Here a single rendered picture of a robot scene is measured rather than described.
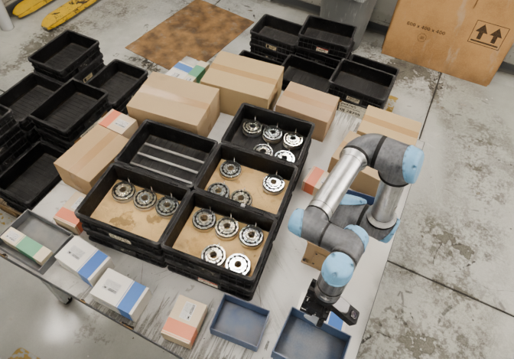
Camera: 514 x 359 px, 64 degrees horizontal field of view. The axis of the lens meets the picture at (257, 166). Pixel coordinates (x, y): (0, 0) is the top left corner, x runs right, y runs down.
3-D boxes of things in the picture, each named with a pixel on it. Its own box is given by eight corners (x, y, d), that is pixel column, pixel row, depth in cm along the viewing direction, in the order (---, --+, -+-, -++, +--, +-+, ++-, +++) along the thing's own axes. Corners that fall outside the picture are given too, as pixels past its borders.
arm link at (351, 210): (332, 216, 183) (343, 188, 181) (360, 230, 178) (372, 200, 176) (325, 220, 172) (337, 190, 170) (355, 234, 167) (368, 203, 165)
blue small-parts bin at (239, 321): (268, 316, 171) (270, 310, 166) (256, 352, 162) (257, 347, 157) (224, 298, 175) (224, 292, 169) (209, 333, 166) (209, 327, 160)
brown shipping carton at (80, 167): (105, 144, 224) (97, 123, 211) (137, 160, 218) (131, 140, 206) (63, 183, 207) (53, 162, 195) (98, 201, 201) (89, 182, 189)
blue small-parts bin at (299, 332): (347, 341, 131) (352, 335, 125) (330, 389, 123) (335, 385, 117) (289, 313, 136) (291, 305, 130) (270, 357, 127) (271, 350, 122)
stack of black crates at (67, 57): (84, 76, 340) (66, 28, 304) (114, 89, 332) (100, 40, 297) (48, 106, 317) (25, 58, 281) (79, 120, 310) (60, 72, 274)
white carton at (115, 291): (152, 296, 174) (148, 288, 167) (135, 322, 167) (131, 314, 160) (112, 276, 178) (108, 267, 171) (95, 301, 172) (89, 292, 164)
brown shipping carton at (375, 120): (411, 142, 236) (422, 122, 223) (403, 169, 223) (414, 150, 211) (361, 125, 243) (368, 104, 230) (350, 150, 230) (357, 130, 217)
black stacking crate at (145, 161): (219, 157, 208) (219, 141, 199) (193, 203, 190) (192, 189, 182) (149, 135, 215) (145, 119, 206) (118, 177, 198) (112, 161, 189)
